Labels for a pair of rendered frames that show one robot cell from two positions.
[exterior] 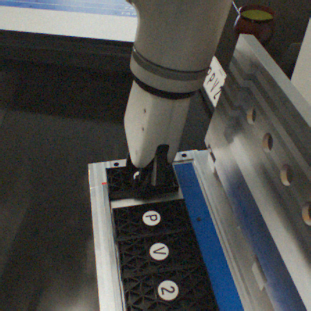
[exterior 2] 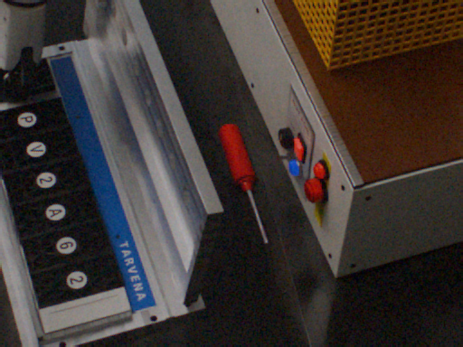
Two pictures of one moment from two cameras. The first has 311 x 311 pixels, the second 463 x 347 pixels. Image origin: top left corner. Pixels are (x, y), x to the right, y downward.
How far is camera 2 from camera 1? 0.99 m
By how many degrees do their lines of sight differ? 13
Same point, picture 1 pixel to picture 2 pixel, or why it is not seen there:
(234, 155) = (105, 49)
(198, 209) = (78, 107)
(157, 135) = (20, 39)
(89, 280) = not seen: outside the picture
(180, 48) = not seen: outside the picture
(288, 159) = (135, 53)
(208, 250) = (86, 145)
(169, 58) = not seen: outside the picture
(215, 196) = (96, 92)
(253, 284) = (127, 170)
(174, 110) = (32, 16)
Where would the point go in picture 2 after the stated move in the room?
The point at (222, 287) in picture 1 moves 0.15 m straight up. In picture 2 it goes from (99, 174) to (89, 97)
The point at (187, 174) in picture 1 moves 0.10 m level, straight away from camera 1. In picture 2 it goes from (65, 70) to (70, 14)
